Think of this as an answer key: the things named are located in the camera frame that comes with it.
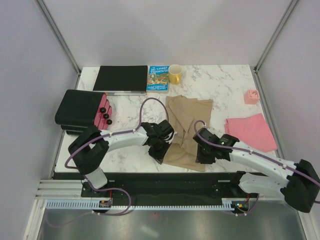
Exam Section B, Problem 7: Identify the beige t shirt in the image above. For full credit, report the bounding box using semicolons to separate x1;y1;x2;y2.
163;95;213;172

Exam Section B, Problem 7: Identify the black pink drawer unit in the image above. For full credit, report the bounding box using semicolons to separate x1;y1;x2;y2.
54;89;113;135

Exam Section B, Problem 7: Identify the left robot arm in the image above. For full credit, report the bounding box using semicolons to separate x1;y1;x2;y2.
68;120;175;197

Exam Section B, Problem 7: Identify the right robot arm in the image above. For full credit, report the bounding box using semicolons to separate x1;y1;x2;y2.
193;127;320;213

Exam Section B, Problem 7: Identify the pink folded t shirt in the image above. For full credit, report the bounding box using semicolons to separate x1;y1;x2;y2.
224;113;278;153

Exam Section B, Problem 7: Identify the blue treehouse book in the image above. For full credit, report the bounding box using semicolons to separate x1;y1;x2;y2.
146;65;170;94

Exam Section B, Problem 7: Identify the pink cube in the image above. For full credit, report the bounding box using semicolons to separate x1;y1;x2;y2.
244;89;260;105

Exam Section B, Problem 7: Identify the black notebook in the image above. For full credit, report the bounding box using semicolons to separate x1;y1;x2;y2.
92;65;148;95

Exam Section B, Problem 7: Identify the yellow mug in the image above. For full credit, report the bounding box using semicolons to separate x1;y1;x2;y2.
168;64;182;85

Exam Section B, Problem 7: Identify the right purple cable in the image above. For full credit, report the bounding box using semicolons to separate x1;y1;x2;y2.
193;120;320;217

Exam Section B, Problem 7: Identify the purple cable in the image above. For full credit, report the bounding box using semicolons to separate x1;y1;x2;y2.
193;120;320;217
46;97;170;228

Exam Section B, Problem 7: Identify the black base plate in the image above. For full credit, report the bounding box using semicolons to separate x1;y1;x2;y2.
81;172;257;206

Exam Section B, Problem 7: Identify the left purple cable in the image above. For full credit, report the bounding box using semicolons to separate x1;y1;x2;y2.
46;97;170;228

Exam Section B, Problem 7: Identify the white cable duct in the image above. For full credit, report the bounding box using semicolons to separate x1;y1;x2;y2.
45;199;236;211

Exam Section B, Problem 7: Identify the aluminium front rail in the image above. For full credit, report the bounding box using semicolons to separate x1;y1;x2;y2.
34;177;309;200

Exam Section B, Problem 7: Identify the right aluminium frame post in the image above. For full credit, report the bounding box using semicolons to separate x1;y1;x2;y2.
253;0;300;74

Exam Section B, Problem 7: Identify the aluminium frame post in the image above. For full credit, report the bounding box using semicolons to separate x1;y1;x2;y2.
253;0;300;74
35;0;81;76

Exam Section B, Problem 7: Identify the left aluminium frame post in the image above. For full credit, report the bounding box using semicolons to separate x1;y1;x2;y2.
35;0;81;76

